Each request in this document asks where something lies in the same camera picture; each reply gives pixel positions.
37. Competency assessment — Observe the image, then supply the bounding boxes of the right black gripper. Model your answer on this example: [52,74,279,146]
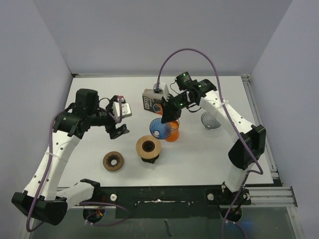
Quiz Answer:
[160,91,194,123]

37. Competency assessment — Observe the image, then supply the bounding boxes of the blue glass dripper cone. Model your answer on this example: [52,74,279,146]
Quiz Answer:
[149,118,171,140]

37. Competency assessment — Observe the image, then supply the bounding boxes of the light wooden ring holder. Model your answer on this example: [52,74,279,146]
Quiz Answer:
[136,135,161,160]

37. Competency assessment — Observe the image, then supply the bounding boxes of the dark green glass dripper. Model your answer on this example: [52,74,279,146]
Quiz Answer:
[141,153,160,165]

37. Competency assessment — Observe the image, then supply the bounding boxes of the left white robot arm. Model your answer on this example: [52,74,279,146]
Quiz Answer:
[11,89,132,232]

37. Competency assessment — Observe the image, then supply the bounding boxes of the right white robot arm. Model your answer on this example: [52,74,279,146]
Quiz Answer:
[154,72,266,204]

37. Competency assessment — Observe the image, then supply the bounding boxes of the orange coffee filter box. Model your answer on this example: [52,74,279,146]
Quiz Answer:
[142,89,162,115]

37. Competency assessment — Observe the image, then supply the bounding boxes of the grey glass dripper cone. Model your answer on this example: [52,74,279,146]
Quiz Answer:
[201,112,221,130]

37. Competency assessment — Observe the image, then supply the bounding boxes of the orange glass carafe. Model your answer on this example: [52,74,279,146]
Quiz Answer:
[165,120,179,142]

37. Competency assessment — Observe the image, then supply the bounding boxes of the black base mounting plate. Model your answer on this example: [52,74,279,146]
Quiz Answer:
[89,185,251,219]

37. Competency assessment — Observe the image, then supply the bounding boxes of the dark wooden ring holder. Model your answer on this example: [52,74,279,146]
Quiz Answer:
[103,151,124,172]

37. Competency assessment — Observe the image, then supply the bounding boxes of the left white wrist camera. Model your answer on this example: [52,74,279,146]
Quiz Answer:
[112,99,132,120]

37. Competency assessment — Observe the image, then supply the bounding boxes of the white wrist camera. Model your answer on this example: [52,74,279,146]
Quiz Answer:
[153,83,170,101]
[112,99,132,120]

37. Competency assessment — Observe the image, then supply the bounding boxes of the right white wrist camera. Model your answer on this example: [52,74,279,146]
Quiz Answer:
[153,83,170,101]

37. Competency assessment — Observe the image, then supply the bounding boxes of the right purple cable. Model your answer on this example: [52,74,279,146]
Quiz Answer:
[158,48,265,239]

